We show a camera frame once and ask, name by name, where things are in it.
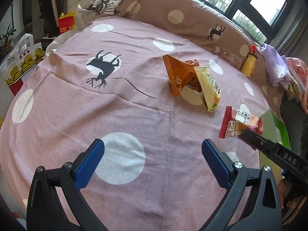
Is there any red milk tea snack packet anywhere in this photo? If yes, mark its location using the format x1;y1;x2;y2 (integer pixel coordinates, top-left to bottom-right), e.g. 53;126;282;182
219;106;263;139

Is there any green white cardboard box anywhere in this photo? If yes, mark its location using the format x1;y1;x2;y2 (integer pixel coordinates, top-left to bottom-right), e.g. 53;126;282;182
259;110;290;184

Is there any dark grey sofa cushion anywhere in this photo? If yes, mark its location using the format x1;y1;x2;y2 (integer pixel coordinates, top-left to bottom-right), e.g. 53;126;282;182
280;93;308;160

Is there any yellow bear bottle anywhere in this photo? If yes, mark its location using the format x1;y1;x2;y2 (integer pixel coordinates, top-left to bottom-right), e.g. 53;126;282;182
241;45;258;78

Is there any pale yellow chips packet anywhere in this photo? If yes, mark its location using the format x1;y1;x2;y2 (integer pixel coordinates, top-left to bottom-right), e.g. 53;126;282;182
194;66;221;112

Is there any clear plastic bottle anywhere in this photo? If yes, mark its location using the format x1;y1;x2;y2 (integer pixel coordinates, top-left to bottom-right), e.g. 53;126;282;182
213;46;242;70

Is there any orange snack packet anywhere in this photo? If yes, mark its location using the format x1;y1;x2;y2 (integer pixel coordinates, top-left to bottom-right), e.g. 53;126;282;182
163;55;202;96

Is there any white fries print bag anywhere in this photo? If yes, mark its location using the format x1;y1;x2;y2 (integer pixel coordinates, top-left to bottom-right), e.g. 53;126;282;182
1;33;45;96

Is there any pink polka dot bedsheet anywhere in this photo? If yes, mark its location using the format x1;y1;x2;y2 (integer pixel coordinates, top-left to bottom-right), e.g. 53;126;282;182
1;0;277;230

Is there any potted plant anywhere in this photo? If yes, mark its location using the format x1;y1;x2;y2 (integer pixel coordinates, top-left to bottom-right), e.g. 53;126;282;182
1;23;16;53

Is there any red yellow paper bag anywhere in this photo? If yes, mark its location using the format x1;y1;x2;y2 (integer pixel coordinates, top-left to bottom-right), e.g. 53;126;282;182
59;13;76;34

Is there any striped cloth pile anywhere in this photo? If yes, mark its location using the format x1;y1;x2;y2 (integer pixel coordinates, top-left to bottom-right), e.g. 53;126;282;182
75;0;120;29

